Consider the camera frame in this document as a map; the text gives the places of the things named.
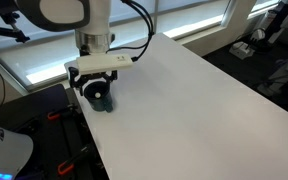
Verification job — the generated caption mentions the grey window frame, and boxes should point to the grey window frame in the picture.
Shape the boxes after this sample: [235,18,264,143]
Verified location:
[0,0,280,93]

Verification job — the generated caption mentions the orange black bar clamp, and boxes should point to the orange black bar clamp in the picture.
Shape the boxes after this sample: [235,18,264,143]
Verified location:
[47,104,80,122]
[57,144,93,177]

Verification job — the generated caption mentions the black robot mounting stand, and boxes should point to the black robot mounting stand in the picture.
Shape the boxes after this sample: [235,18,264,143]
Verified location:
[0,83,110,180]

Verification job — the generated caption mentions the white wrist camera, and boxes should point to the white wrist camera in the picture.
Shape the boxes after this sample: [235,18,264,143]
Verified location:
[76,53,134,76]

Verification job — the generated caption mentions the white device on floor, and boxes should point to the white device on floor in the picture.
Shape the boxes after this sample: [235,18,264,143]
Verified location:
[229,40,256,61]

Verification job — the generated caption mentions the dark teal ceramic mug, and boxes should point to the dark teal ceramic mug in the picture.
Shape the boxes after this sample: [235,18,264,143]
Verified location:
[83,79,114,114]

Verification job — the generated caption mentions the black white headset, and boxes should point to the black white headset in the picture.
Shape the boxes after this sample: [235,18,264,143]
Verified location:
[249,28,268,46]

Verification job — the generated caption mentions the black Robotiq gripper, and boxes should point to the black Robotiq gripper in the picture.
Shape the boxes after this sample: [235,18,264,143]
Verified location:
[68,66,119,97]

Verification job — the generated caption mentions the white robot base blue lights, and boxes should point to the white robot base blue lights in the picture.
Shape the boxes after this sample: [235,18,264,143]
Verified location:
[0,119,35,180]

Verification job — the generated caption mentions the black white background machine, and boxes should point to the black white background machine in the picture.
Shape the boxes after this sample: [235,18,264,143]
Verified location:
[265,0,288,46]

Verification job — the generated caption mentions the grey office equipment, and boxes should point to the grey office equipment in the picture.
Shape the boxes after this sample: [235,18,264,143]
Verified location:
[257,48,288,98]

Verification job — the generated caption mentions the black camera tripod arm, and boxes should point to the black camera tripod arm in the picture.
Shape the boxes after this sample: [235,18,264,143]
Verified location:
[0,11,31,44]

